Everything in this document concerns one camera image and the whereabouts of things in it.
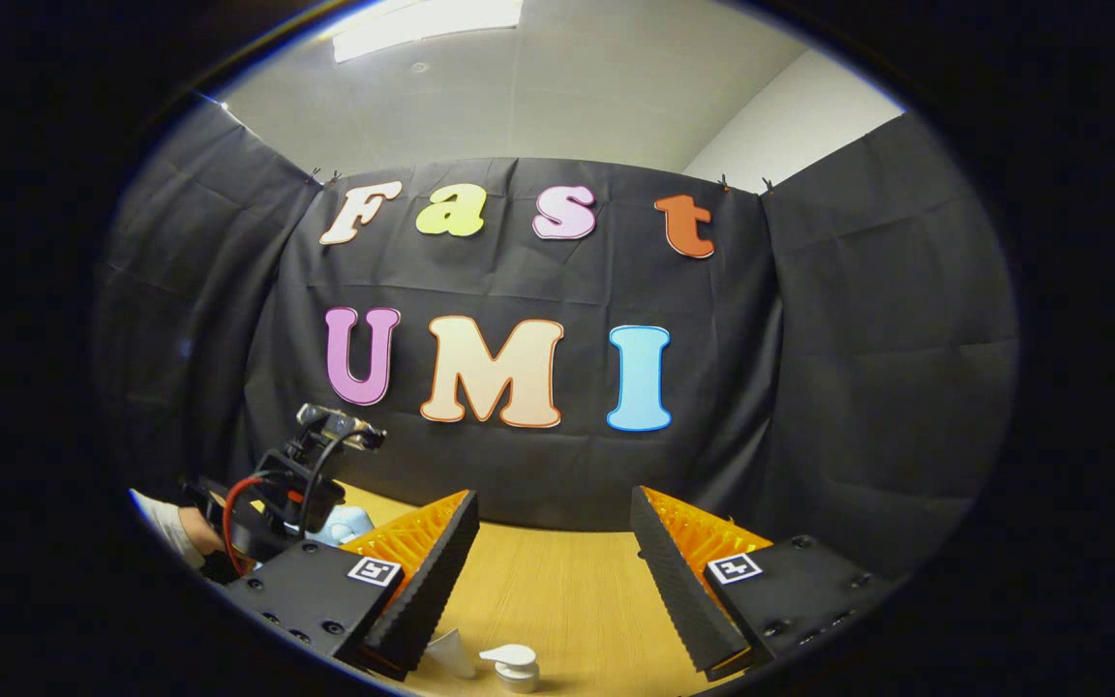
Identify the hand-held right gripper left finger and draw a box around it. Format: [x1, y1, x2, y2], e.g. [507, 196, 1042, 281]
[226, 491, 481, 682]

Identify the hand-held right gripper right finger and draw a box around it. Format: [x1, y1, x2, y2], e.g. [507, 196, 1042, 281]
[629, 487, 909, 679]

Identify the white skin care tube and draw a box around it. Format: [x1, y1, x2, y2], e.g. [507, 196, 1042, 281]
[425, 627, 477, 681]

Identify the light blue suitcase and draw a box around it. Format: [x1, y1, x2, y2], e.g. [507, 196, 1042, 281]
[306, 503, 377, 548]

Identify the white pump bottle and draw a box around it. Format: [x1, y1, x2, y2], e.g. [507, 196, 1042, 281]
[478, 644, 542, 694]

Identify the black backdrop cloth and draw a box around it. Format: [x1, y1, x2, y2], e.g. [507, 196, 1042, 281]
[93, 92, 1021, 582]

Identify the ceiling light panel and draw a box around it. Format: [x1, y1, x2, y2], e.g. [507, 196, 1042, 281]
[332, 0, 525, 64]

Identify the red cable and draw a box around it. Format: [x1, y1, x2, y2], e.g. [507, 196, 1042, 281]
[222, 474, 307, 572]

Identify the black cable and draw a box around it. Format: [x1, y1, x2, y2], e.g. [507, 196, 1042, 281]
[298, 426, 365, 531]

